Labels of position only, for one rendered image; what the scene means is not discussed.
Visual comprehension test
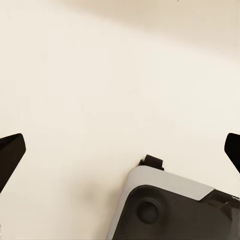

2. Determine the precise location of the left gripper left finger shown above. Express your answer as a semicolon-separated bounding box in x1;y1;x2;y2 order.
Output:
0;133;26;193

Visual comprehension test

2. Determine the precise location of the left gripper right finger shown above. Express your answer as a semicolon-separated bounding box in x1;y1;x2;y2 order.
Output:
224;133;240;173

